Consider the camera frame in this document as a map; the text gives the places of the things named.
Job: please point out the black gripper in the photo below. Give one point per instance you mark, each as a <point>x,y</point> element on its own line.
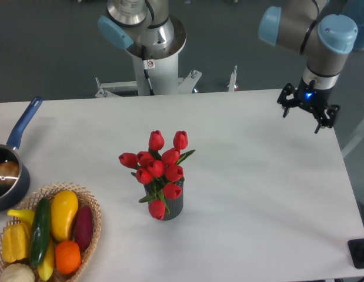
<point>310,99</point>

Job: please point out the red tulip bouquet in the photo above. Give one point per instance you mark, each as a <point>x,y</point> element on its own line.
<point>156,168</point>

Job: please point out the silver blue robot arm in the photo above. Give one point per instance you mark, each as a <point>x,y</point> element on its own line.
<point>325,42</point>

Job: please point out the dark grey ribbed vase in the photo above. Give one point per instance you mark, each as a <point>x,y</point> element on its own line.
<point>166,204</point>

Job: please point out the black device at table edge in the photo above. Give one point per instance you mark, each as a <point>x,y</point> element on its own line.
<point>356,248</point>

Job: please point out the woven wicker basket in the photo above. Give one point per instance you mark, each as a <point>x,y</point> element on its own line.
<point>85,197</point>

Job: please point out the purple sweet potato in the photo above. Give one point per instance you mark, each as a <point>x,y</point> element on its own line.
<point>84,228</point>

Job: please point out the yellow squash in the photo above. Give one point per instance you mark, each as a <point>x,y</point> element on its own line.
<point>64,208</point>

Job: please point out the orange fruit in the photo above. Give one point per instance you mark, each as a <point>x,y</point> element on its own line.
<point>68,257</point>

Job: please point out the green cucumber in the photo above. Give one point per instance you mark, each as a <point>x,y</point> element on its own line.
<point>40,232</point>

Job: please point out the yellow banana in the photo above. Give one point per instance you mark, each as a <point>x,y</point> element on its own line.
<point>46,267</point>

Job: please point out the brown patty in pan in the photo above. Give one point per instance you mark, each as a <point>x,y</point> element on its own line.
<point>9,172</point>

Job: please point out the yellow bell pepper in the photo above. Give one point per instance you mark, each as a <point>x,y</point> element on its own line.
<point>15,242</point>

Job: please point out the white cauliflower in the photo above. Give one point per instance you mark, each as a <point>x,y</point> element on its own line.
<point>17,272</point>

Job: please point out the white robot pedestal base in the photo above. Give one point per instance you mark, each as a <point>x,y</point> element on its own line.
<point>153,38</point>

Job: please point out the blue handled saucepan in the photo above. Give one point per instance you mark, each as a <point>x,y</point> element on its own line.
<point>12,195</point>

